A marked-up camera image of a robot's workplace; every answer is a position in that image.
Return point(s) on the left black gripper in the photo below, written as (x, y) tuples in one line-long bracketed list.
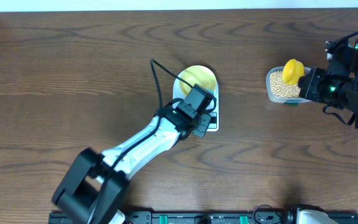
[(201, 130)]

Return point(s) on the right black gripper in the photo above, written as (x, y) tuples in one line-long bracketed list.
[(309, 84)]

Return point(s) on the yellow measuring scoop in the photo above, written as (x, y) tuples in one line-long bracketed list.
[(292, 72)]

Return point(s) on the pale yellow plastic bowl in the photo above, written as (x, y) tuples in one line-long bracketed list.
[(201, 75)]

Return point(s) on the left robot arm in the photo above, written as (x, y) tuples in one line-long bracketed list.
[(95, 185)]

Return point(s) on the pile of soybeans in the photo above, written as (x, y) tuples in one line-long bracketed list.
[(280, 89)]

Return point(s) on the clear plastic container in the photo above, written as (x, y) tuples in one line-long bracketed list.
[(277, 99)]

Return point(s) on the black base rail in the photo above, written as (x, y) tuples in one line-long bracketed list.
[(299, 213)]

